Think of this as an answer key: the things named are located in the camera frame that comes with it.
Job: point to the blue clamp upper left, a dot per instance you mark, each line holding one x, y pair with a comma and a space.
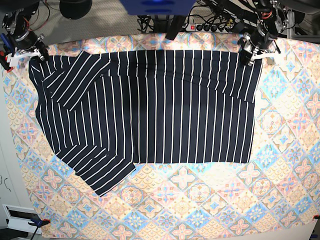
8, 47

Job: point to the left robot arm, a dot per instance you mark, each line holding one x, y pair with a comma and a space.
260, 24

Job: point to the white power strip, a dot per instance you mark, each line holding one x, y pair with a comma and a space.
210, 28

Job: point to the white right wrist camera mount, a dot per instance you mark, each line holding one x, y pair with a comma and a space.
14, 59

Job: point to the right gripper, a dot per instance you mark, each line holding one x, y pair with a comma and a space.
29, 41

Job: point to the blue clamp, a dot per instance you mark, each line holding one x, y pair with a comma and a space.
8, 47
38, 223

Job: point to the navy white striped T-shirt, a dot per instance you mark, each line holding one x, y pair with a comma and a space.
104, 113

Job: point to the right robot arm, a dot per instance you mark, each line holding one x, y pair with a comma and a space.
17, 14

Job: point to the white wall vent panel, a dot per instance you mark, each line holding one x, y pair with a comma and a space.
19, 217

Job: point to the blue clamp lower left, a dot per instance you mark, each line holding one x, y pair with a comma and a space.
38, 223

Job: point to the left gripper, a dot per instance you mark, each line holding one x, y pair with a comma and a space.
259, 39

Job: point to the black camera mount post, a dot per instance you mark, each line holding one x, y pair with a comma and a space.
175, 27

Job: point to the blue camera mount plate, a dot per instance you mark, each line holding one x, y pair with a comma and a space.
158, 7

